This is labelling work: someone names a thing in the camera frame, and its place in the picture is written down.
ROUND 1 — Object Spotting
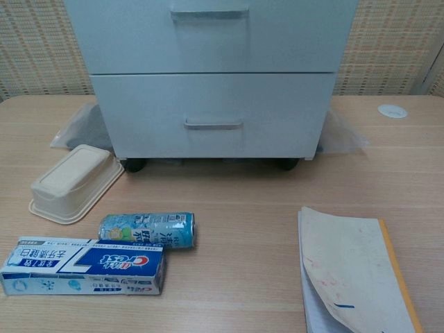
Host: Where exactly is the white drawer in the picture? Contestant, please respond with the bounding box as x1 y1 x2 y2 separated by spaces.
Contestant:
89 72 338 159
64 0 360 75

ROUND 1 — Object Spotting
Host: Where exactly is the white three-drawer cabinet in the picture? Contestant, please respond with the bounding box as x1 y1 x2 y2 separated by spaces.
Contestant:
64 0 360 161

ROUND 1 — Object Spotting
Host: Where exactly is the white bottom drawer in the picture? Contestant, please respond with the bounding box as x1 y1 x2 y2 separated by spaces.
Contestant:
89 72 338 159

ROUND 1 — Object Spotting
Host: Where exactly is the black caster wheel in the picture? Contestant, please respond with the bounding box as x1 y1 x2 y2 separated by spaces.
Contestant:
277 159 300 172
123 158 147 173

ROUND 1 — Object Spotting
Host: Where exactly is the light blue drink can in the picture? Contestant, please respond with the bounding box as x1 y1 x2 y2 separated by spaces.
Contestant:
99 212 196 250

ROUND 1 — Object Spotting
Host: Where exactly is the clear plastic bag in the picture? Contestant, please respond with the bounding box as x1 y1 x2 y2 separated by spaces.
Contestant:
49 103 114 154
316 107 370 155

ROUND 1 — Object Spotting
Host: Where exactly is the beige plastic lunch box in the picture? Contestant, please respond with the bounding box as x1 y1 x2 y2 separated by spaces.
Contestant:
28 144 125 225

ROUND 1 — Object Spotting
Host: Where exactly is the notebook with yellow cover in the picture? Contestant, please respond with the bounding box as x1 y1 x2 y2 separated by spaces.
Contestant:
297 206 425 333

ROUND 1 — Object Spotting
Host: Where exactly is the blue white toothpaste box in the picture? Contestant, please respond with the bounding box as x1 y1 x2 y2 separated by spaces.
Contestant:
0 236 168 297

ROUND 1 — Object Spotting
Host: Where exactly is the woven bamboo partition screen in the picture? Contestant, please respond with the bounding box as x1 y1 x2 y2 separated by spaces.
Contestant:
0 0 427 102
420 20 444 97

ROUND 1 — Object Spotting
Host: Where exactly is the white round cable grommet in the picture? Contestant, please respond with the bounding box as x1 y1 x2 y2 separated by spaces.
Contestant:
377 103 409 120

